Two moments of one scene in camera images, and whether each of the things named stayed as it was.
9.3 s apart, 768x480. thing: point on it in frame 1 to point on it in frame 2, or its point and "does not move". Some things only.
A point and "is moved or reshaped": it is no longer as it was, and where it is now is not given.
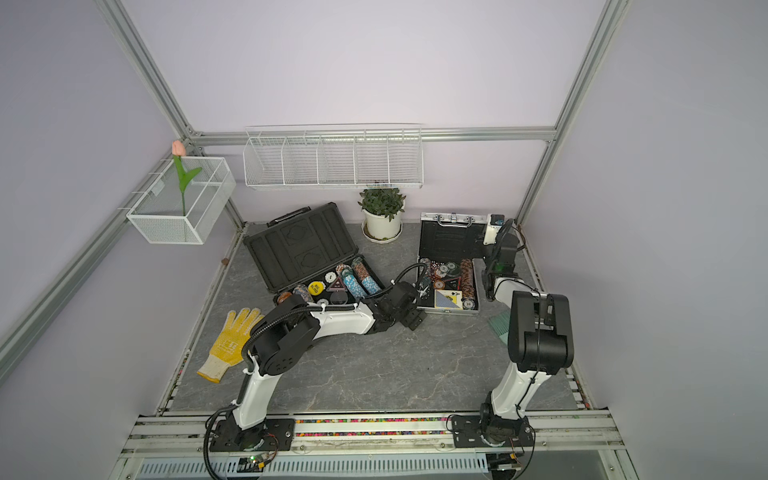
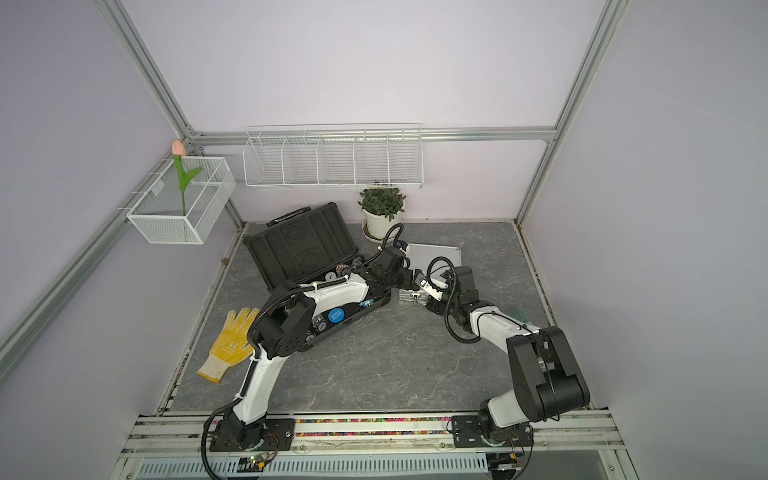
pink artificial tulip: x=179 y=151 does not move
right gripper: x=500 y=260 to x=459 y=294
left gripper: x=414 y=318 to x=408 y=274
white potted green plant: x=382 y=208 does not move
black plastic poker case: x=310 y=253 does not move
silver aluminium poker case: x=450 y=246 is moved or reshaped
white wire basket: x=182 y=205 does not move
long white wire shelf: x=334 y=156 does not move
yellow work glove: x=230 y=344 does not move
